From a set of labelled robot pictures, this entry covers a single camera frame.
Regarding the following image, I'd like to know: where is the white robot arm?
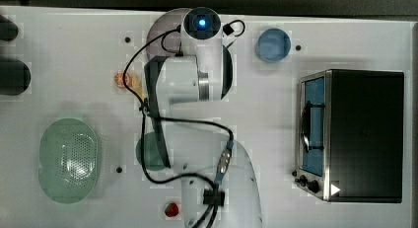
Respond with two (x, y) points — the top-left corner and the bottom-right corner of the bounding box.
(144, 7), (263, 228)

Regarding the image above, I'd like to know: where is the orange slice toy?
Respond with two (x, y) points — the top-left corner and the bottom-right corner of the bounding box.
(113, 72), (130, 88)

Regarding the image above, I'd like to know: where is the strawberry toy near edge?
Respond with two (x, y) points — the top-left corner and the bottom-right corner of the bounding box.
(165, 202), (179, 218)

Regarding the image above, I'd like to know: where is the toaster oven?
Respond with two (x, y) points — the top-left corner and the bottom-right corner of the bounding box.
(292, 69), (404, 203)

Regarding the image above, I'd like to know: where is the black round pan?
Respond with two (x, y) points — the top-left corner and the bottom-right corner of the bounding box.
(0, 59), (32, 96)

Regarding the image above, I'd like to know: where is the dark object at corner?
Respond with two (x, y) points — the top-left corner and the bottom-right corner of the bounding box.
(0, 16), (19, 41)

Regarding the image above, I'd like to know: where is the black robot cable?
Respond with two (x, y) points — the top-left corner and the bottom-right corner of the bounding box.
(122, 19), (246, 228)

